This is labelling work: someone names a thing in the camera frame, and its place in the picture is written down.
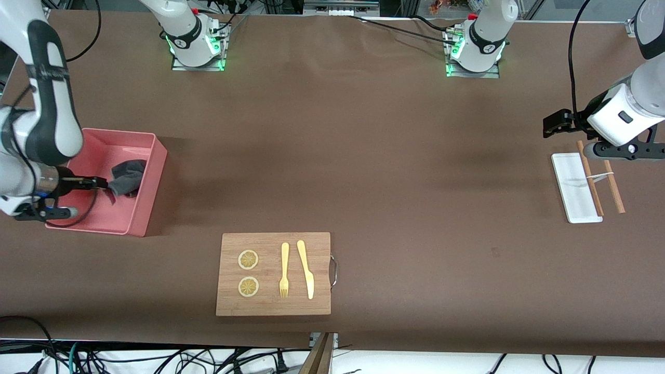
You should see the black looped floor cable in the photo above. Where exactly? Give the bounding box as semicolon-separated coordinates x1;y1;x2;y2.
0;315;55;364

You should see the brown table cover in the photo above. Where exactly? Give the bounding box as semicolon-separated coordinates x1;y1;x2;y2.
0;9;665;359

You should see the black plug with cable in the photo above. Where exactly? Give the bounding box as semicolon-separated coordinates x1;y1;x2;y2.
229;347;289;373

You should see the dark grey cloth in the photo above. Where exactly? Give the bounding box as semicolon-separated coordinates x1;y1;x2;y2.
108;159;148;199

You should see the yellow plastic knife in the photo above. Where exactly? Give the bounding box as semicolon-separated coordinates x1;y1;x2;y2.
297;240;315;300

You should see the wooden plank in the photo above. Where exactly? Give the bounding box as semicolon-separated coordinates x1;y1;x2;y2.
299;332;333;374

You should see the wooden cutting board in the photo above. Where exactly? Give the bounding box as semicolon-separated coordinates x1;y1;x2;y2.
216;232;331;316

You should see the black cable across table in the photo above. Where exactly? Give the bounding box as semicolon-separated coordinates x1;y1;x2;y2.
345;15;460;46

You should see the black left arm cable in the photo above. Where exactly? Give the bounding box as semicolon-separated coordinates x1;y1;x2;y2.
568;0;594;115

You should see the pink plastic bin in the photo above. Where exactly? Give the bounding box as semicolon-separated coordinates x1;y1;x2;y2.
45;128;168;237

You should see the yellow plastic fork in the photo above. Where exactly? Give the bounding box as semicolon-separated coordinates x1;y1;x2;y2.
279;243;290;299

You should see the white rectangular tray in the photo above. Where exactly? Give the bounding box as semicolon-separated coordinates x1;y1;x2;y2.
551;153;603;224

